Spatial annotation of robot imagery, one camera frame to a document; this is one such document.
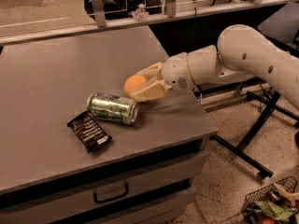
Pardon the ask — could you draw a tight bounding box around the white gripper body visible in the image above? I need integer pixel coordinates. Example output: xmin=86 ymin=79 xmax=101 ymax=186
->
xmin=162 ymin=52 xmax=194 ymax=91

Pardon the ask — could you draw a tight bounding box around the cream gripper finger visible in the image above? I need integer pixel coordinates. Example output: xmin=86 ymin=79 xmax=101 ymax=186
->
xmin=137 ymin=62 xmax=164 ymax=80
xmin=129 ymin=79 xmax=172 ymax=103

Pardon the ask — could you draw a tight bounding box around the orange fruit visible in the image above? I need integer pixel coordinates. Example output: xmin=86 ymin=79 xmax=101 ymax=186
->
xmin=124 ymin=75 xmax=147 ymax=95

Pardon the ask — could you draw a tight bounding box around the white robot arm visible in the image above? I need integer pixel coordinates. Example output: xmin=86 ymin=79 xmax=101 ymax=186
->
xmin=128 ymin=24 xmax=299 ymax=107

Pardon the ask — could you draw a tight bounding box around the green soda can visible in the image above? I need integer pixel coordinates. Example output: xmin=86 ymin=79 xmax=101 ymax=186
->
xmin=87 ymin=92 xmax=138 ymax=125

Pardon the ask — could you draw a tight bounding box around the small clear glass bottle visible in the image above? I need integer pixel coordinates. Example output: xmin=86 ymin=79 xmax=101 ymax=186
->
xmin=131 ymin=4 xmax=149 ymax=21

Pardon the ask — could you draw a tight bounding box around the black snack bar wrapper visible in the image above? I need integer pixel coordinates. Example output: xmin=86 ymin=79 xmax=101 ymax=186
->
xmin=67 ymin=111 xmax=112 ymax=153

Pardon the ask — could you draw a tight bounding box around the metal railing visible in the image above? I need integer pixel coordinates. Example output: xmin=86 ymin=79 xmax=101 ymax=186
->
xmin=0 ymin=0 xmax=298 ymax=46

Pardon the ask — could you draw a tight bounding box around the grey lower drawer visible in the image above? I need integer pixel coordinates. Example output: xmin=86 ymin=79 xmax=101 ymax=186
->
xmin=55 ymin=184 xmax=198 ymax=224

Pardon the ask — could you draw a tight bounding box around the green bag in basket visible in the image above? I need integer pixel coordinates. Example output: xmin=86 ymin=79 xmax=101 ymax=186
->
xmin=253 ymin=201 xmax=298 ymax=221

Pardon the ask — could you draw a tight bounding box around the black metal stand frame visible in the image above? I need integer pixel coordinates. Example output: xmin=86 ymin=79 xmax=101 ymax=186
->
xmin=209 ymin=84 xmax=299 ymax=179

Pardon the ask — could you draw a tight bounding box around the black wire basket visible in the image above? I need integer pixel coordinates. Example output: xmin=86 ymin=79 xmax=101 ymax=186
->
xmin=241 ymin=176 xmax=299 ymax=224

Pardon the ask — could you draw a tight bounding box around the grey upper drawer with handle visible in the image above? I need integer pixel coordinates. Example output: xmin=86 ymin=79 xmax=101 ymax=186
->
xmin=0 ymin=151 xmax=207 ymax=224

